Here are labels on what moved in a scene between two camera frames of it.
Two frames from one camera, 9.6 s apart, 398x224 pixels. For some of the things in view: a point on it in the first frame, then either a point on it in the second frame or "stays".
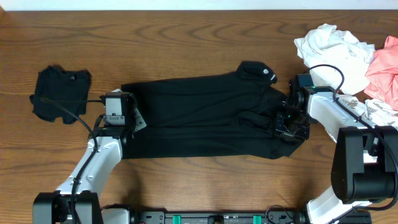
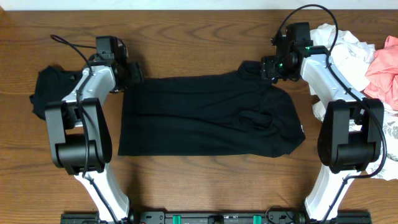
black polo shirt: [229, 117] stays
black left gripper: [139, 121] to [135, 74]
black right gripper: [280, 130] to [267, 68]
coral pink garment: [382, 74] stays
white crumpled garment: [336, 58] stays
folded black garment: [60, 94] stays
